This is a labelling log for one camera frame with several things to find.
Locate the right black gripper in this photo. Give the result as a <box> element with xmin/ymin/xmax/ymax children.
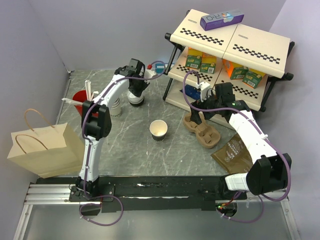
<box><xmin>189</xmin><ymin>90</ymin><xmax>222</xmax><ymax>125</ymax></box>

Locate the black paper coffee cup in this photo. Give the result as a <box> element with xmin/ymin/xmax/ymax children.
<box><xmin>149</xmin><ymin>119</ymin><xmax>168</xmax><ymax>142</ymax></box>

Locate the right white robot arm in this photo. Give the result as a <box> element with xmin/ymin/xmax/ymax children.
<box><xmin>189</xmin><ymin>81</ymin><xmax>292</xmax><ymax>201</ymax></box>

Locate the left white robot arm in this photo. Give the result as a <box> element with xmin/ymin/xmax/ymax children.
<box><xmin>75</xmin><ymin>58</ymin><xmax>149</xmax><ymax>201</ymax></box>

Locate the brown coffee bean pouch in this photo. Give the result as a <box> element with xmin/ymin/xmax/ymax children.
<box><xmin>211</xmin><ymin>134</ymin><xmax>253</xmax><ymax>174</ymax></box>

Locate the stack of cup lids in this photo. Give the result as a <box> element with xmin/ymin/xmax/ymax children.
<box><xmin>127</xmin><ymin>91</ymin><xmax>145</xmax><ymax>107</ymax></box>

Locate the pulp cup carrier tray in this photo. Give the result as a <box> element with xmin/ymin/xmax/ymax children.
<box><xmin>183</xmin><ymin>112</ymin><xmax>221</xmax><ymax>149</ymax></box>

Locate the blue snack bag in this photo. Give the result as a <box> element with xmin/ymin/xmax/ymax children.
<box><xmin>184</xmin><ymin>85</ymin><xmax>201</xmax><ymax>100</ymax></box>

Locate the blue small box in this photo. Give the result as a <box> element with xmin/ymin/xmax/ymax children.
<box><xmin>155</xmin><ymin>63</ymin><xmax>168</xmax><ymax>75</ymax></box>

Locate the stack of paper cups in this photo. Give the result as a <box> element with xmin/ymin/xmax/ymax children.
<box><xmin>109</xmin><ymin>98</ymin><xmax>122</xmax><ymax>118</ymax></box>

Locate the green yellow carton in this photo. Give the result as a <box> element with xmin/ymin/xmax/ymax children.
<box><xmin>185</xmin><ymin>47</ymin><xmax>203</xmax><ymax>70</ymax></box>
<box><xmin>199</xmin><ymin>53</ymin><xmax>217</xmax><ymax>74</ymax></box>

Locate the red cup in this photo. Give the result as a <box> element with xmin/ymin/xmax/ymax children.
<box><xmin>72</xmin><ymin>90</ymin><xmax>87</xmax><ymax>116</ymax></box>

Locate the orange box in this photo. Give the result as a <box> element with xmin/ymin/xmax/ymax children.
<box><xmin>222</xmin><ymin>59</ymin><xmax>245</xmax><ymax>77</ymax></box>

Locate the beige checkered shelf rack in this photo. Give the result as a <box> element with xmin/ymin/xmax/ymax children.
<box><xmin>163</xmin><ymin>9</ymin><xmax>295</xmax><ymax>112</ymax></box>

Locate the purple box on shelf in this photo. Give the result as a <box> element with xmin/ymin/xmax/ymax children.
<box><xmin>199</xmin><ymin>9</ymin><xmax>245</xmax><ymax>31</ymax></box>

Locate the kraft paper bag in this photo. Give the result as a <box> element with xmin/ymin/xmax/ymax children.
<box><xmin>7</xmin><ymin>108</ymin><xmax>85</xmax><ymax>178</ymax></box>

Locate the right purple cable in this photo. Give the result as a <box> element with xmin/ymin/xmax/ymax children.
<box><xmin>181</xmin><ymin>69</ymin><xmax>292</xmax><ymax>223</ymax></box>

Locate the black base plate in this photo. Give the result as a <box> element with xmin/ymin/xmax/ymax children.
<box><xmin>69</xmin><ymin>176</ymin><xmax>236</xmax><ymax>213</ymax></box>

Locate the aluminium rail frame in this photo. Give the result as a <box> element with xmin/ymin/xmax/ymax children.
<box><xmin>12</xmin><ymin>181</ymin><xmax>81</xmax><ymax>240</ymax></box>

